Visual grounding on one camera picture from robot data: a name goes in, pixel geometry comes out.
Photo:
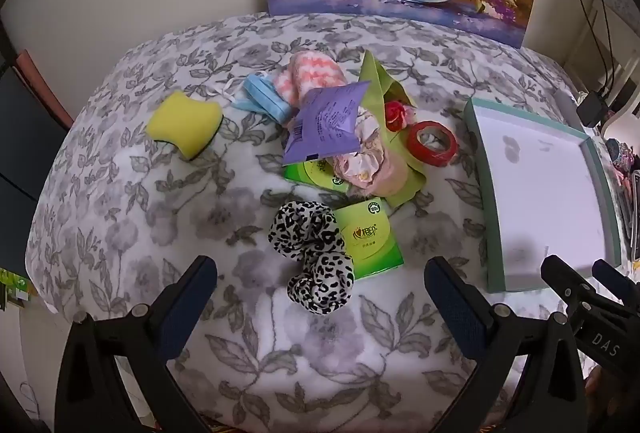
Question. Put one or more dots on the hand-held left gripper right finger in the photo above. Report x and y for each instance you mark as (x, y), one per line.
(452, 303)

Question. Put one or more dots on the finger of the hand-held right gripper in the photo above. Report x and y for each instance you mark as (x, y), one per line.
(615, 278)
(565, 283)

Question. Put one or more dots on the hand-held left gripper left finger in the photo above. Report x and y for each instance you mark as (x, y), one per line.
(195, 293)

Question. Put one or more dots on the white tray with green rim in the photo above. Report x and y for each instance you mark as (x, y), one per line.
(540, 193)

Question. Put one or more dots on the green tissue packet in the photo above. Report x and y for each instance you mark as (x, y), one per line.
(310, 175)
(370, 243)

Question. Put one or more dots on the leopard print scrunchie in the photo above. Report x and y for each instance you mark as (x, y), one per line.
(300, 228)

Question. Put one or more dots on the pink lace scrunchie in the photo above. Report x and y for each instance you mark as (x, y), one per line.
(380, 173)

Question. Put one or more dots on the red tape roll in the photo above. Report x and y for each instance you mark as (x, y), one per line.
(415, 143)

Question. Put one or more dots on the yellow sponge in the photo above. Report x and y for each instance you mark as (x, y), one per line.
(182, 123)

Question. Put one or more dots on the red fabric rose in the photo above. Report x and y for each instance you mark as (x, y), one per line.
(397, 113)

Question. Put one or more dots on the blue face mask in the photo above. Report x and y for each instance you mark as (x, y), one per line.
(265, 98)

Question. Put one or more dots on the purple cloth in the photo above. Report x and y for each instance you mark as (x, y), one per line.
(325, 123)

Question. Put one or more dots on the green cloth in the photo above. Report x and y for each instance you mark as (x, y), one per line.
(380, 83)

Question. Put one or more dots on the coral white zigzag fluffy cloth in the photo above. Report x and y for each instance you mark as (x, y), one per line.
(315, 73)

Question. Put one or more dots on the grey floral blanket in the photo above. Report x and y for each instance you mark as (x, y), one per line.
(150, 213)

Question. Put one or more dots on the colourful glitter rolls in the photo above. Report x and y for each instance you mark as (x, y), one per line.
(622, 155)

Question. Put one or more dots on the black charger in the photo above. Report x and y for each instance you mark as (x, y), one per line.
(592, 109)

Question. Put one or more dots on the green yellow printed pack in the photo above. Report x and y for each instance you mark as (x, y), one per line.
(15, 285)

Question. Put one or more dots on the dark cabinet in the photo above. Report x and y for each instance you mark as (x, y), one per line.
(20, 163)

